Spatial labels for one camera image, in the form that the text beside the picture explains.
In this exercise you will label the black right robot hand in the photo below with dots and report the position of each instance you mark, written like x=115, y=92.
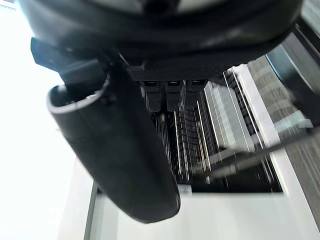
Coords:
x=120, y=140

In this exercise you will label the robot dark foot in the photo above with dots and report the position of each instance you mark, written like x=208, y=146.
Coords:
x=297, y=72

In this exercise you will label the robot silver leg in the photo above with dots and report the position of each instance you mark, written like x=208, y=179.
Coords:
x=310, y=27

